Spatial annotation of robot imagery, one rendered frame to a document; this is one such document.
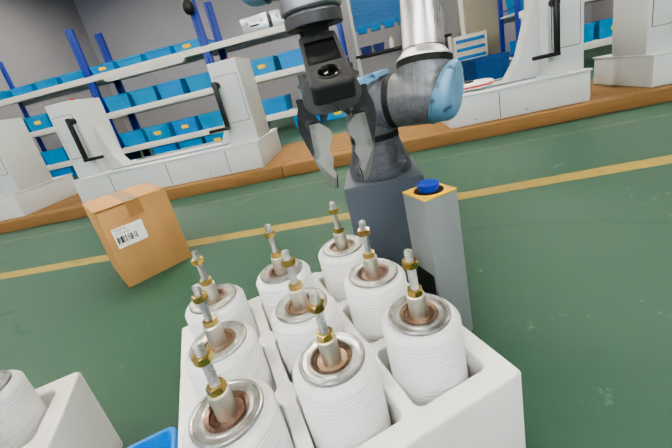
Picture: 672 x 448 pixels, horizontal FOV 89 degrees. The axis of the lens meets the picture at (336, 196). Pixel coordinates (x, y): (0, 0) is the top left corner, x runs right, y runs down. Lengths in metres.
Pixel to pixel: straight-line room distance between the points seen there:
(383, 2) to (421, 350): 6.03
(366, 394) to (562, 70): 2.36
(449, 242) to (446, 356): 0.27
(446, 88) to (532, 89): 1.75
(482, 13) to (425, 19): 5.90
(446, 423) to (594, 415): 0.31
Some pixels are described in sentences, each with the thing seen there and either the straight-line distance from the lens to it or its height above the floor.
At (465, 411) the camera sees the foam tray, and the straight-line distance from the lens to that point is 0.46.
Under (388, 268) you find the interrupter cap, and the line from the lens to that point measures 0.54.
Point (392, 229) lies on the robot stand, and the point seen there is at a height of 0.18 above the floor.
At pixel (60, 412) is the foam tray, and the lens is 0.71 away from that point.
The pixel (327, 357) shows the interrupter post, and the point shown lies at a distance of 0.41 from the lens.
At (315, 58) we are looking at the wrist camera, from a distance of 0.40.
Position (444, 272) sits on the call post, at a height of 0.16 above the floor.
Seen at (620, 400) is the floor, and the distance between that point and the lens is 0.74.
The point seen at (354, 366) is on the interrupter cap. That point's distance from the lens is 0.41.
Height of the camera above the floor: 0.54
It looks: 19 degrees down
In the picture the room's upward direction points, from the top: 13 degrees counter-clockwise
